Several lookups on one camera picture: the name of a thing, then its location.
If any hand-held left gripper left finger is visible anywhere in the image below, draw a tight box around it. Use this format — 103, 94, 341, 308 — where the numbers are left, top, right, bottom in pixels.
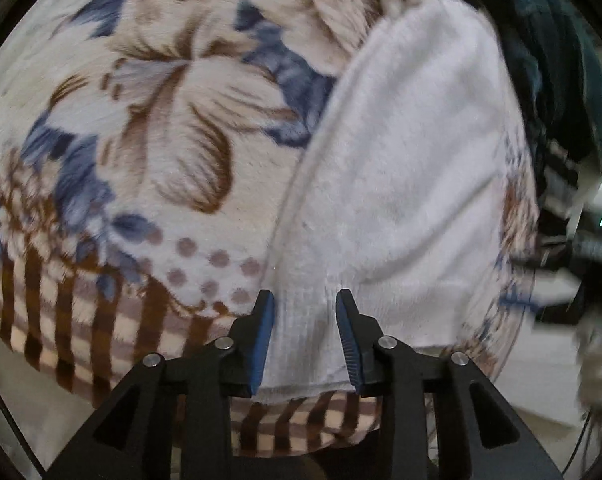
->
44, 289, 276, 480

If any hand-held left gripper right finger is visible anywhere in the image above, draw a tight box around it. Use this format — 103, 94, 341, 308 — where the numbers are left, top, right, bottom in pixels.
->
335, 288, 564, 480

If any white fleece garment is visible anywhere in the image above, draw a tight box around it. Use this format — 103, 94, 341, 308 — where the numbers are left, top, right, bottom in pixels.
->
255, 0, 526, 405

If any floral printed blanket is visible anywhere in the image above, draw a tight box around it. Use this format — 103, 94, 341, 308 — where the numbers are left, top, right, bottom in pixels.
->
0, 0, 544, 458

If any black and white striped cloth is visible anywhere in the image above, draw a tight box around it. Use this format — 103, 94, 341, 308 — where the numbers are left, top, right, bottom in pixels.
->
536, 135, 589, 241

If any dark teal cloth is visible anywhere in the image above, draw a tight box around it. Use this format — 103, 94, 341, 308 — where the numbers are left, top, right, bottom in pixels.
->
451, 0, 602, 161

